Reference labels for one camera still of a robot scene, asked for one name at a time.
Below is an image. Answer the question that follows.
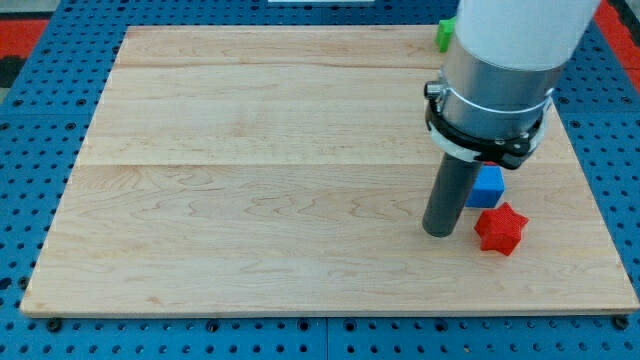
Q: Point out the green block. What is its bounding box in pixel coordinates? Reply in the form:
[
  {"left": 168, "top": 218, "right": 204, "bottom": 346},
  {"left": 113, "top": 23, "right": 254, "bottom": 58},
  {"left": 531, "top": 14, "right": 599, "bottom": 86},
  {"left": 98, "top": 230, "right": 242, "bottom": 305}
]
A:
[{"left": 435, "top": 16, "right": 457, "bottom": 53}]

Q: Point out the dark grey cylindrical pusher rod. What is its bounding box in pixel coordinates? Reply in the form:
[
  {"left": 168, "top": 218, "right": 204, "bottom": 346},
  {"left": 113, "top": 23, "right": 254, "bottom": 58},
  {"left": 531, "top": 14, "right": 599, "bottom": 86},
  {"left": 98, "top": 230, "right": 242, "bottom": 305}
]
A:
[{"left": 422, "top": 153, "right": 482, "bottom": 238}]

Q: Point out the red star block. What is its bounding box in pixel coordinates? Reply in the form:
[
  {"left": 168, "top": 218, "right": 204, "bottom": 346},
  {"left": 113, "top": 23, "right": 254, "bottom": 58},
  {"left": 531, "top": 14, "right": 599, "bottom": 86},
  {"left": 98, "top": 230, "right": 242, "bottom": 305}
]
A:
[{"left": 474, "top": 202, "right": 529, "bottom": 256}]

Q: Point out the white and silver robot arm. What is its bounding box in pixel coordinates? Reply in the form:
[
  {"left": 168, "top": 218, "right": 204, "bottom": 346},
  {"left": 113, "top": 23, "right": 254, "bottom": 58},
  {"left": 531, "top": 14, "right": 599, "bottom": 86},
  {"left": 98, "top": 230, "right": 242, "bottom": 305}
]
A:
[{"left": 422, "top": 0, "right": 600, "bottom": 237}]

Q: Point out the light wooden board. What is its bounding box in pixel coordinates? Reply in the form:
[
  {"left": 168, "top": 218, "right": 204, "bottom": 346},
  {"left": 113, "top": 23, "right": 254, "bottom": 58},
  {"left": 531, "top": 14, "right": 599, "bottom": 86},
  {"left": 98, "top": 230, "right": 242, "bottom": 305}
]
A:
[{"left": 20, "top": 25, "right": 639, "bottom": 318}]

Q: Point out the blue cube block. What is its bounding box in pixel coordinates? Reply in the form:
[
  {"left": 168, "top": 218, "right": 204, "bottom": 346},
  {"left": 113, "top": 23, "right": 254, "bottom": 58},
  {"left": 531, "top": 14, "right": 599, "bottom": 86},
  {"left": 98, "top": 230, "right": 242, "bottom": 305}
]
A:
[{"left": 465, "top": 165, "right": 505, "bottom": 208}]

